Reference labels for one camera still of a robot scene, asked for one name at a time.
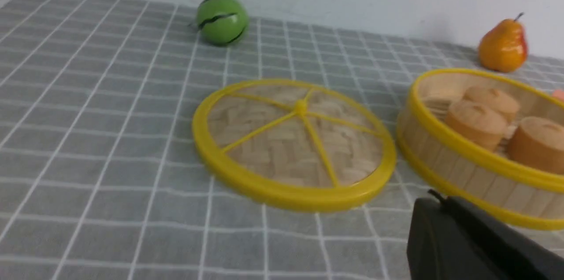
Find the green striped ball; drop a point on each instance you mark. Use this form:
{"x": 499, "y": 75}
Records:
{"x": 222, "y": 22}

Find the orange toy pear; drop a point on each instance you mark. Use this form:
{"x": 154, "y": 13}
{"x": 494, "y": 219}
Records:
{"x": 504, "y": 48}

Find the yellow bamboo steamer lid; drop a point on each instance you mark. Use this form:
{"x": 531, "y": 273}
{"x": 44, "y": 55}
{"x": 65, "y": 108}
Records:
{"x": 294, "y": 145}

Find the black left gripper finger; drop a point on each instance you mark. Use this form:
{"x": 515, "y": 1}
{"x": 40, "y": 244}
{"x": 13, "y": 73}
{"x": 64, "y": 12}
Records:
{"x": 450, "y": 238}

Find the orange foam cube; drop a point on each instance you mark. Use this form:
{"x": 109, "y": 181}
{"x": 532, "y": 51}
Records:
{"x": 558, "y": 94}

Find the yellow bamboo steamer basket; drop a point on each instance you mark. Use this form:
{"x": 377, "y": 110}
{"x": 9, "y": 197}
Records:
{"x": 512, "y": 192}

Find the tan steamed bun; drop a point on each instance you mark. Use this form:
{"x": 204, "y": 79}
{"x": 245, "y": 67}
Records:
{"x": 477, "y": 123}
{"x": 538, "y": 143}
{"x": 495, "y": 99}

